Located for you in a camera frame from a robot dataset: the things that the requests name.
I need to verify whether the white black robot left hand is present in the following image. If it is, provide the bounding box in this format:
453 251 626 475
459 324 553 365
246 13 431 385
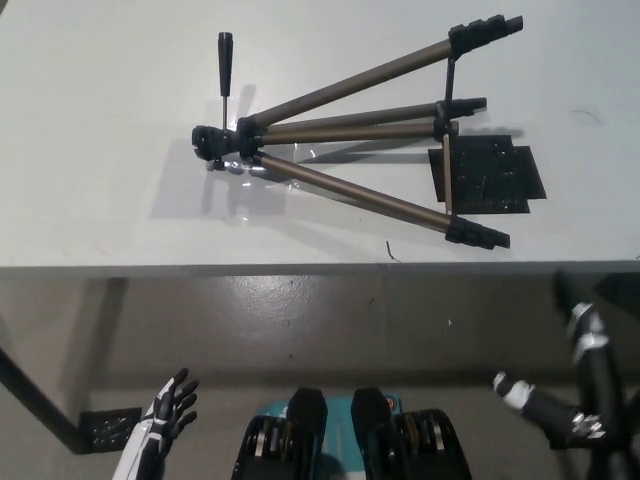
141 367 200 442

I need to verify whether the bronze and black camera tripod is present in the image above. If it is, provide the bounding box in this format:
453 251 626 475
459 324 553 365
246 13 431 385
191 13 525 251

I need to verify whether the black metal table leg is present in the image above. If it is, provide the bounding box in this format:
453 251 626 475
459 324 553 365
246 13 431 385
0 343 90 455

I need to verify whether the black perforated floor plate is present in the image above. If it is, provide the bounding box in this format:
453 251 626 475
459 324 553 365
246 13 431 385
78 406 143 454
548 419 614 451

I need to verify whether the clear plastic tape patch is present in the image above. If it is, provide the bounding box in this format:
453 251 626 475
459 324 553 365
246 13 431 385
218 141 322 222

